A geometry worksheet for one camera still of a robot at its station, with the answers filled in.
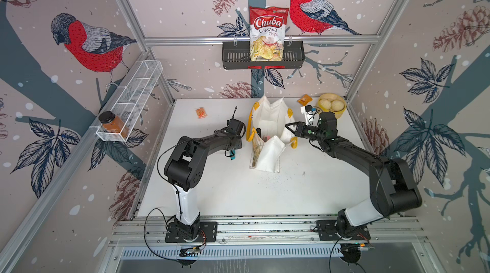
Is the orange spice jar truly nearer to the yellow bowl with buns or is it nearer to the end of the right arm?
the end of the right arm

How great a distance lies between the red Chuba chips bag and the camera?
0.86m

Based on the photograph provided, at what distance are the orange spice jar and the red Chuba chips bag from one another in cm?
64

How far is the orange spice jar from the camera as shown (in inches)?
23.9

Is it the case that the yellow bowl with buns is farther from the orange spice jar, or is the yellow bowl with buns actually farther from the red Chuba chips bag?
the orange spice jar
